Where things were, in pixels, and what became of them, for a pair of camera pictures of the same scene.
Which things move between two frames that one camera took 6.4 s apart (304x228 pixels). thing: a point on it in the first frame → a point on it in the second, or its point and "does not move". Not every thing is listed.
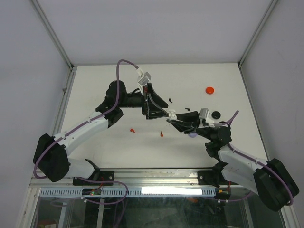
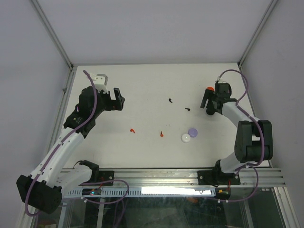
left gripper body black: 145,102 → 110,104
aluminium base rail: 133,179 does not move
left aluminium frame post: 53,33 does not move
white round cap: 172,113 → 185,137
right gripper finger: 183,127 → 208,94
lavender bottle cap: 193,135 does not move
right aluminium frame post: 272,4 does not move
